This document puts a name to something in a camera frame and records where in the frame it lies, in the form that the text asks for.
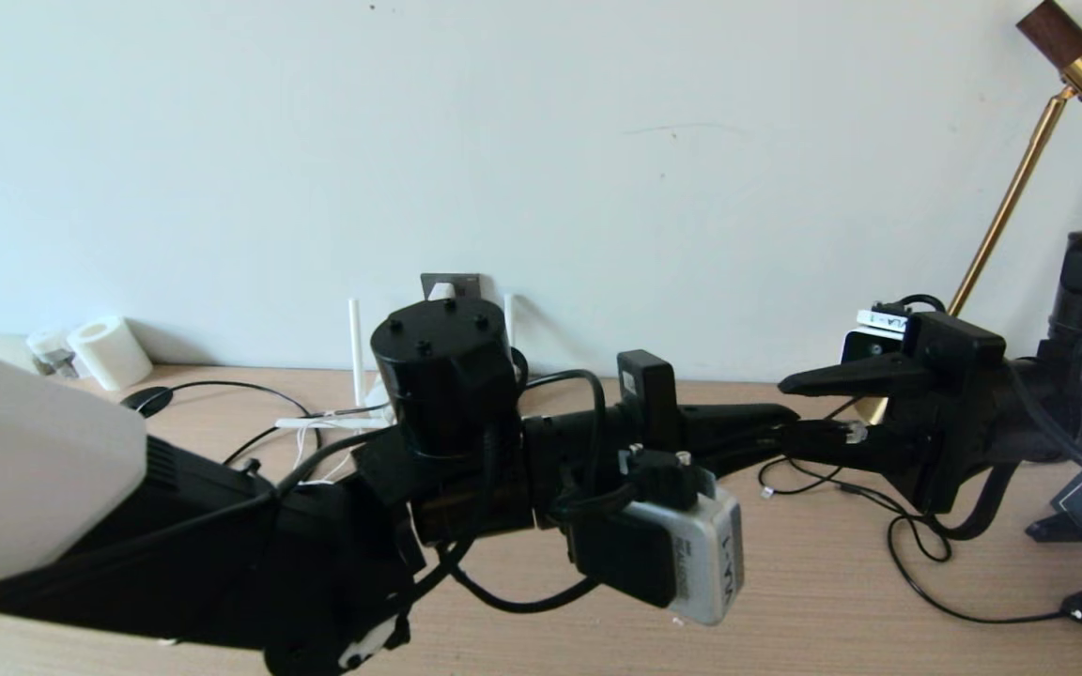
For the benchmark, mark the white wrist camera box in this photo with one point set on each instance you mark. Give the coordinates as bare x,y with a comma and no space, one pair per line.
874,349
710,563

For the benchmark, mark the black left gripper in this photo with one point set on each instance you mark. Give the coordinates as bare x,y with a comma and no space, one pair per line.
569,451

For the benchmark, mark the white power adapter block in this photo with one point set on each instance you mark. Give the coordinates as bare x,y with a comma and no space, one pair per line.
442,291

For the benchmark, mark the grey wall power socket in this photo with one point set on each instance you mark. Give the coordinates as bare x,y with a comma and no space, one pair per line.
466,284

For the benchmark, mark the white toilet paper roll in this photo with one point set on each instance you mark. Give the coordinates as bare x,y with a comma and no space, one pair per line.
111,355

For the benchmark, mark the small clear plastic jar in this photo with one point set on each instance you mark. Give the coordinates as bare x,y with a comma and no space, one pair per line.
51,349

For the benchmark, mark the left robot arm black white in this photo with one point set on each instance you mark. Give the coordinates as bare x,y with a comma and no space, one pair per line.
222,545

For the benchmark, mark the black round desk grommet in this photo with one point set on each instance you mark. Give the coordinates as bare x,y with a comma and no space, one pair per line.
145,402

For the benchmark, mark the black plastic clip stand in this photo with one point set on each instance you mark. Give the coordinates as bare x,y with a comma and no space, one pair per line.
1051,528

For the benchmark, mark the white wifi router with antennas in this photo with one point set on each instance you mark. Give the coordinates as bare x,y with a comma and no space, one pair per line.
354,347

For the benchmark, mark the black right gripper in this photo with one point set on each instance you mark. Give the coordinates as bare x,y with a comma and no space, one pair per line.
959,404

